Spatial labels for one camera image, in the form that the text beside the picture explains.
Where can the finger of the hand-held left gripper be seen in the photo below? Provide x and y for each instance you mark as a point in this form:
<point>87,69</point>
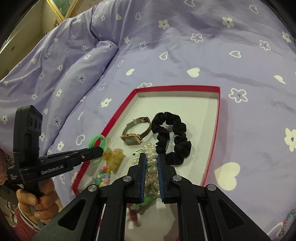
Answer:
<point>92,153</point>

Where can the gold framed picture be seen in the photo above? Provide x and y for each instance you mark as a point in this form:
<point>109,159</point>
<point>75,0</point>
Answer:
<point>54,7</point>

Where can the rose gold wrist watch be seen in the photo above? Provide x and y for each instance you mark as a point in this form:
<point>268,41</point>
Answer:
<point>130,139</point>

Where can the black fabric scrunchie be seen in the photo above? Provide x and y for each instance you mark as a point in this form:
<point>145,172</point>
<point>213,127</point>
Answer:
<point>180,143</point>

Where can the red jewelry tray box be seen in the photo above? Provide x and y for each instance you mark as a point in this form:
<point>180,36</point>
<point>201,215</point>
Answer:
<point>185,111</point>

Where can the person's left forearm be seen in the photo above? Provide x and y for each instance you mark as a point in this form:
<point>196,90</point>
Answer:
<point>25,224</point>

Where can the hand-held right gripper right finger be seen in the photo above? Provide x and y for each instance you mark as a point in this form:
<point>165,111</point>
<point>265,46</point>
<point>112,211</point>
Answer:
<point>161,176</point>

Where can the yellow hair claw clip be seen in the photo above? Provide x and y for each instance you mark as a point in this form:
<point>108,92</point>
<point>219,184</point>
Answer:
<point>114,157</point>

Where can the purple flower print duvet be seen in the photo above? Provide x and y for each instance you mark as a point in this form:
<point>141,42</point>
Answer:
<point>185,46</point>

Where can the person's left hand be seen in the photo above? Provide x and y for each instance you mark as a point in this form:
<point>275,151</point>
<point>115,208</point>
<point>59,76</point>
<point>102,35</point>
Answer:
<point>49,199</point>

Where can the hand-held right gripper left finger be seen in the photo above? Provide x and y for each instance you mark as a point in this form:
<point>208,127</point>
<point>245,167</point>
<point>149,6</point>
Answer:
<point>143,176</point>

